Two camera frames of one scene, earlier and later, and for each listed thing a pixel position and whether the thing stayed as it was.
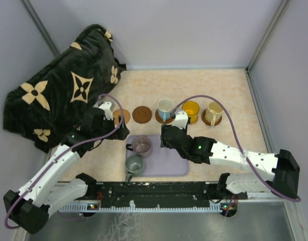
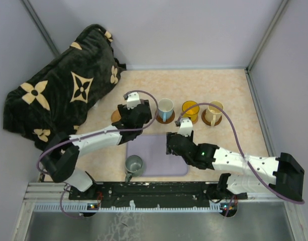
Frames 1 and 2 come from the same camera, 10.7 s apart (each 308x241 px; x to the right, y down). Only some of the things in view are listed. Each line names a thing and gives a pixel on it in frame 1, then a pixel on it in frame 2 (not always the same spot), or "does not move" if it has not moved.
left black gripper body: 111,132 → 125,113
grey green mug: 134,166 does not move
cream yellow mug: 214,112 does not move
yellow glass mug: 192,108 does not move
